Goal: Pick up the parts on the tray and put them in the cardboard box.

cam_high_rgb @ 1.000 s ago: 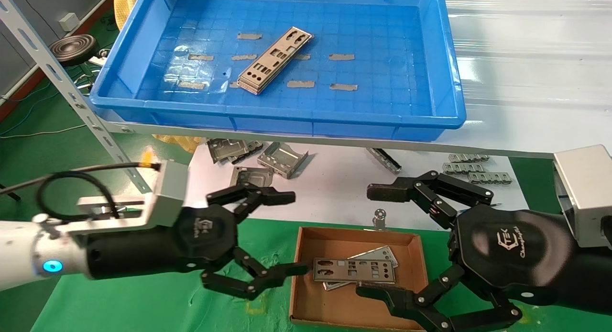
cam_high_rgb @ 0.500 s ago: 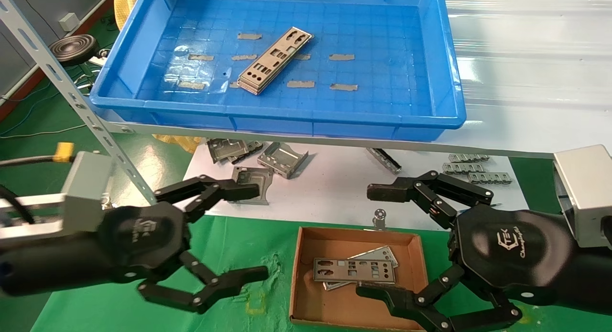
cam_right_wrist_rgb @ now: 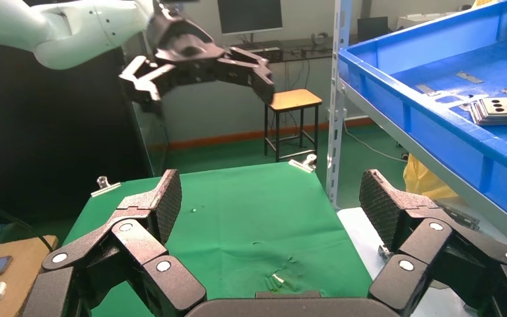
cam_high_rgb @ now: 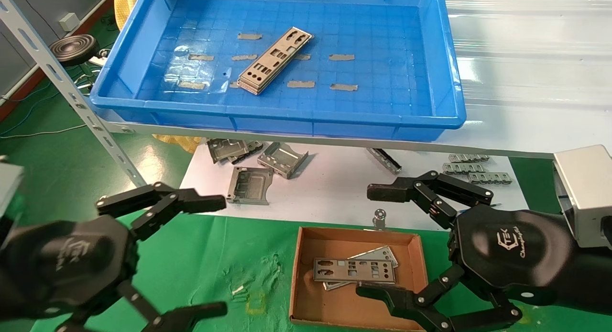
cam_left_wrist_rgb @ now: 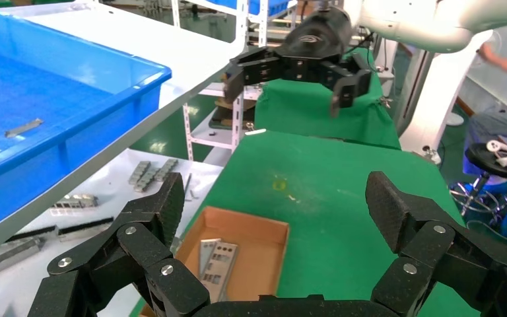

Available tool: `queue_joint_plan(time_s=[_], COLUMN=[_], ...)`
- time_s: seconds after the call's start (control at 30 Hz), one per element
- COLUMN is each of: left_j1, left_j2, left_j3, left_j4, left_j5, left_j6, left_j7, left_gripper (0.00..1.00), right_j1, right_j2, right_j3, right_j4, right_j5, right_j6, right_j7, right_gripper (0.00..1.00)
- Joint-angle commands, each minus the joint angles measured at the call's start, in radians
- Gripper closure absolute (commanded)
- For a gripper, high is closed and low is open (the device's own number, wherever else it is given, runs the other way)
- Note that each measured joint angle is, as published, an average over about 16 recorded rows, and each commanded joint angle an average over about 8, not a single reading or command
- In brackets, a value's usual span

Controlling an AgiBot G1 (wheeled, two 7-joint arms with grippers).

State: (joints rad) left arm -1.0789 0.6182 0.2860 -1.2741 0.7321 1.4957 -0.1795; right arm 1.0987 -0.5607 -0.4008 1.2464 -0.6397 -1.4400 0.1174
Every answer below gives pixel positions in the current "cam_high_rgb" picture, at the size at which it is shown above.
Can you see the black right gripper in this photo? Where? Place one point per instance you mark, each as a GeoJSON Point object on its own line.
{"type": "Point", "coordinates": [511, 246]}

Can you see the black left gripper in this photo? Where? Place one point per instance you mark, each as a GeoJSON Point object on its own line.
{"type": "Point", "coordinates": [71, 260]}

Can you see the silver IO shield plate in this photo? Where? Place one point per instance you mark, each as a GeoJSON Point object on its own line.
{"type": "Point", "coordinates": [382, 253]}
{"type": "Point", "coordinates": [334, 274]}
{"type": "Point", "coordinates": [248, 87]}

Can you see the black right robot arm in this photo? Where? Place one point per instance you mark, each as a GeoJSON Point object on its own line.
{"type": "Point", "coordinates": [593, 279]}

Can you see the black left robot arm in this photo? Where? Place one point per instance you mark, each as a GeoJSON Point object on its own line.
{"type": "Point", "coordinates": [3, 293]}

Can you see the brown cardboard box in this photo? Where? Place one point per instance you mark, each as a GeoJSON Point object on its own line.
{"type": "Point", "coordinates": [325, 308]}

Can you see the blue plastic tray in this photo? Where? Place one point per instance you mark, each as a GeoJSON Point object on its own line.
{"type": "Point", "coordinates": [382, 107]}

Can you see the small white scrap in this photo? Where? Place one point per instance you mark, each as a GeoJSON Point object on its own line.
{"type": "Point", "coordinates": [238, 290]}

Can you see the long silver metal bar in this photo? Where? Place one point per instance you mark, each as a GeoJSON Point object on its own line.
{"type": "Point", "coordinates": [385, 161]}

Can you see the silver connector row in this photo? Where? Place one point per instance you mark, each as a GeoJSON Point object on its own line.
{"type": "Point", "coordinates": [468, 158]}
{"type": "Point", "coordinates": [490, 178]}
{"type": "Point", "coordinates": [464, 168]}

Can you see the silver metal cage part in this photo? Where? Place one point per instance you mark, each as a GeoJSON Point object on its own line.
{"type": "Point", "coordinates": [224, 150]}
{"type": "Point", "coordinates": [253, 148]}

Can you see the open silver metal housing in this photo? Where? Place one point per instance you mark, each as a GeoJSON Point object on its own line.
{"type": "Point", "coordinates": [282, 160]}

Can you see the stack of metal plates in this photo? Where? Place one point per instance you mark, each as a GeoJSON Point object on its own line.
{"type": "Point", "coordinates": [287, 43]}
{"type": "Point", "coordinates": [248, 90]}

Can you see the small white floor object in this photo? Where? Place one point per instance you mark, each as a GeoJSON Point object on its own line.
{"type": "Point", "coordinates": [98, 60]}

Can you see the black round disc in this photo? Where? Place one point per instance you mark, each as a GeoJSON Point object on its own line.
{"type": "Point", "coordinates": [74, 49]}

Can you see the flat silver metal frame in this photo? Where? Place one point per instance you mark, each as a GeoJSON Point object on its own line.
{"type": "Point", "coordinates": [248, 186]}

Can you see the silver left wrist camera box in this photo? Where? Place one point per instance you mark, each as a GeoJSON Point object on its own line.
{"type": "Point", "coordinates": [7, 181]}

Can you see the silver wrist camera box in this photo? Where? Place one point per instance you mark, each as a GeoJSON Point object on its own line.
{"type": "Point", "coordinates": [7, 181]}
{"type": "Point", "coordinates": [585, 188]}

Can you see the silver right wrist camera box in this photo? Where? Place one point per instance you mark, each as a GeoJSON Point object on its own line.
{"type": "Point", "coordinates": [585, 188]}

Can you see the grey slotted rack post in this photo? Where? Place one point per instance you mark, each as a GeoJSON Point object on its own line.
{"type": "Point", "coordinates": [64, 85]}

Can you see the white wall socket box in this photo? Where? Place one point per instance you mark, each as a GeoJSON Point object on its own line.
{"type": "Point", "coordinates": [69, 21]}

